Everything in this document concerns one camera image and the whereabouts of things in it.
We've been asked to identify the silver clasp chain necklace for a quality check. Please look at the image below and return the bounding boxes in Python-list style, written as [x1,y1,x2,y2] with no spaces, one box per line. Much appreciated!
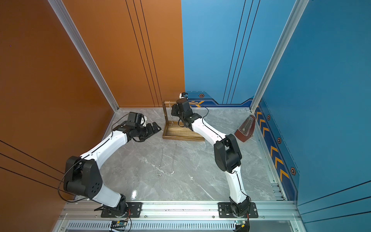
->
[169,144,178,175]

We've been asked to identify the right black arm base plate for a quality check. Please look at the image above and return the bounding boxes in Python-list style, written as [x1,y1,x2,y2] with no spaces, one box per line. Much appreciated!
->
[217,202,259,218]

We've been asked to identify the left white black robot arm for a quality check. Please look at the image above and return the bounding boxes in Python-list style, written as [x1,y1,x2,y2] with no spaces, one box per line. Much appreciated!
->
[59,112,161,218]

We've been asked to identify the left green circuit board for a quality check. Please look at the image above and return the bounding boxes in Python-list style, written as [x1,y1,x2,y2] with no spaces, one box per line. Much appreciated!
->
[110,220,128,230]

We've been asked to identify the wooden jewelry display stand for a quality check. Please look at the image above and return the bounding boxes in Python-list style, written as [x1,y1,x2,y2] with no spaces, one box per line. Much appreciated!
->
[162,101,205,142]

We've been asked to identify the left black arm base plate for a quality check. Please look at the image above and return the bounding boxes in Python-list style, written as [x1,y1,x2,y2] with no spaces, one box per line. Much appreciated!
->
[100,202,143,218]

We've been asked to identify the silver end chain necklace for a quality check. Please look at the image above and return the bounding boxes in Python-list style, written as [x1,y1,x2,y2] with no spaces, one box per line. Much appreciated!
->
[156,146,165,177]

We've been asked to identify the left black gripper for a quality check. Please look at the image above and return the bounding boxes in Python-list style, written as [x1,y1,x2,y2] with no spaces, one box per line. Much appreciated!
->
[135,121,162,142]

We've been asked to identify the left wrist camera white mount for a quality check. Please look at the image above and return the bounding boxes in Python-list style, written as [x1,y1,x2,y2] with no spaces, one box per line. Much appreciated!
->
[136,113,147,127]

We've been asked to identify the dark red metronome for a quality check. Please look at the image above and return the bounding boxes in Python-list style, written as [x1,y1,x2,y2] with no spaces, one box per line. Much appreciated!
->
[234,115,256,142]

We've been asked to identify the right green circuit board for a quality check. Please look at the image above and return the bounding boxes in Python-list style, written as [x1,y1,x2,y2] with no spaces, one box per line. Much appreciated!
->
[234,220,250,229]

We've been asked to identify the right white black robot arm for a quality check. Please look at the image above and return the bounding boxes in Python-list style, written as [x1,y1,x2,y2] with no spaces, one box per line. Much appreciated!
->
[172,97,251,218]

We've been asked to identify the green circuit board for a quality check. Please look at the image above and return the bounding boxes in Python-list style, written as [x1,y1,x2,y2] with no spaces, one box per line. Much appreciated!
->
[234,220,250,229]
[110,220,128,230]

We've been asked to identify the aluminium front rail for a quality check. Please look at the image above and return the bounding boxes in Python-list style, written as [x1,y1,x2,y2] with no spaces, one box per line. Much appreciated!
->
[59,201,301,220]

